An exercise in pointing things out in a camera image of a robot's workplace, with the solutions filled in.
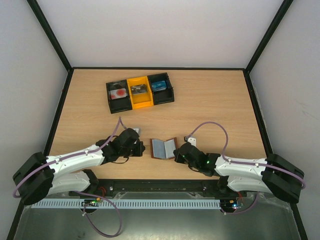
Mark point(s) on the brown leather card holder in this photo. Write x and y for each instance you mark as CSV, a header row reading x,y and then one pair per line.
x,y
163,150

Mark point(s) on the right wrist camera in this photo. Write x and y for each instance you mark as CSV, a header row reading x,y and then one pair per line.
x,y
191,139

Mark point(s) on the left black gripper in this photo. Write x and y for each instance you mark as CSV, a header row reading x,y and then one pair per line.
x,y
140,148

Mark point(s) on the red white card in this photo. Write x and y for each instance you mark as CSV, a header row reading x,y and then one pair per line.
x,y
118,93

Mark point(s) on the black bin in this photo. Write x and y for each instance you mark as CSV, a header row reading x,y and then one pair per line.
x,y
165,96
119,105

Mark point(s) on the white slotted cable duct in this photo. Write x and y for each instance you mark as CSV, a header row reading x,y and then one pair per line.
x,y
188,204

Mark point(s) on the blue card in bin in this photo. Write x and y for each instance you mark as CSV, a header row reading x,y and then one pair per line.
x,y
159,86

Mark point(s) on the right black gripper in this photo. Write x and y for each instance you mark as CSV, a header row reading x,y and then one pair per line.
x,y
178,155

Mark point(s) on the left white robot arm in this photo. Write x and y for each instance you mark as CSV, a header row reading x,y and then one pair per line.
x,y
41,176

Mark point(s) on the black enclosure frame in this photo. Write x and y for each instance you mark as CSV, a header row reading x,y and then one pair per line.
x,y
284,7

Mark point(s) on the black grey card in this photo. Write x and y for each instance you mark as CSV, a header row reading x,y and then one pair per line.
x,y
139,89

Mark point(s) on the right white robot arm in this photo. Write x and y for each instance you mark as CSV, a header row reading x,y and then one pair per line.
x,y
274,174

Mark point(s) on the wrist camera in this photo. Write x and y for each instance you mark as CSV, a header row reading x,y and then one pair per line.
x,y
138,130
191,139

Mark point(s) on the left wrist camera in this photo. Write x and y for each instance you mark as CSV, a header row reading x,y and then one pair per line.
x,y
138,130

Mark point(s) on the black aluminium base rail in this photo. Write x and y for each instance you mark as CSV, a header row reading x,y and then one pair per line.
x,y
222,188

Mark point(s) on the right black bin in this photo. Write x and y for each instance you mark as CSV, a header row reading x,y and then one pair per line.
x,y
165,96

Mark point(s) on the yellow middle bin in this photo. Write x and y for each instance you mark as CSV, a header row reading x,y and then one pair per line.
x,y
141,100

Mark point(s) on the left black bin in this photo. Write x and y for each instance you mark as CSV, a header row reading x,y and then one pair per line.
x,y
119,105

